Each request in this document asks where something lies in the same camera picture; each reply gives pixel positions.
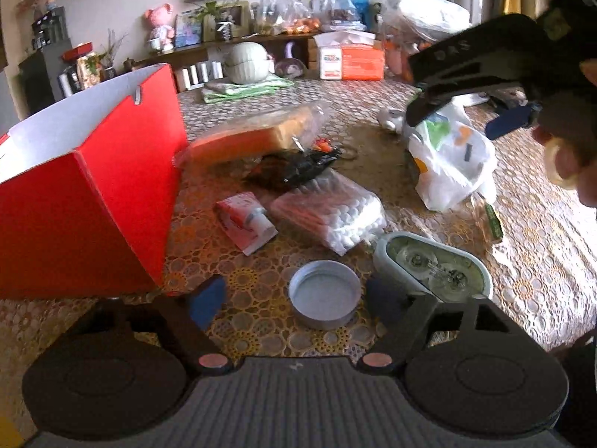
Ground picture frame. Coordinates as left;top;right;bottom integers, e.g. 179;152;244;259
202;0;250;43

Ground black cabinet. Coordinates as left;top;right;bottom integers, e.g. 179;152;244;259
18;6;72;114

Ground wooden tv console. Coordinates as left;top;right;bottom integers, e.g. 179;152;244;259
131;34;318;93

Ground person's hand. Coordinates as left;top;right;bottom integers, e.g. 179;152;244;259
531;59;597;208

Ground cotton swabs pack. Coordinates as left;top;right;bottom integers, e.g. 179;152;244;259
270;169;387;256

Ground white printed plastic bag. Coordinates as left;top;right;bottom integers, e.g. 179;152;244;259
402;102;498;212

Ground white router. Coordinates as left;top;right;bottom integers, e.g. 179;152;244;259
174;61;224;92

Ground orange bread bag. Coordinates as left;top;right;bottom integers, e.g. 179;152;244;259
173;100;331;168

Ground clear bag with oranges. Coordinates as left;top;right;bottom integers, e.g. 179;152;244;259
254;0;321;35

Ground oval green clear-lid case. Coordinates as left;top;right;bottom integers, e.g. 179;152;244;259
373;231;493;304

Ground purple gourd vase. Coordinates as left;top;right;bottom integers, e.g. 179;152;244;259
274;41;307;80

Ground round metal tin lid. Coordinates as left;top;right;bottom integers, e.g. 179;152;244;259
288;260;361;331

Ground folded green cloth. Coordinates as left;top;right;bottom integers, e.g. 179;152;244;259
200;74;294;104

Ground pink white tube package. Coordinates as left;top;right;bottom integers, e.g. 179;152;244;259
213;192;278;256

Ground orange white tissue box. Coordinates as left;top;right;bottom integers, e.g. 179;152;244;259
314;30;385;81

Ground pink teddy bear toy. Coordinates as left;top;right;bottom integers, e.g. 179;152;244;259
145;3;175;54

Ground clear bag dark contents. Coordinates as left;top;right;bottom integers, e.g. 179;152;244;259
321;0;366;32

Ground black snack packet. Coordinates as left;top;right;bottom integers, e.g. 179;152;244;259
244;148;342;192

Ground red cardboard box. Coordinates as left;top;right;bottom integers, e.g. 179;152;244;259
0;64;187;299

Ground small white figurine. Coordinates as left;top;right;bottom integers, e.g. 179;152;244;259
376;108;405;134

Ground large bag of fruit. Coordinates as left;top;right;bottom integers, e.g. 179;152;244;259
379;0;471;83

